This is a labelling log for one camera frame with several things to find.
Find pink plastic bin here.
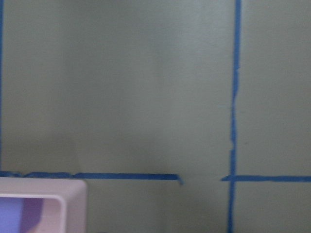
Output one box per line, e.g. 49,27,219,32
0,178,87,233

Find purple foam block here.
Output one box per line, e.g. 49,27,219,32
0,197,43,233

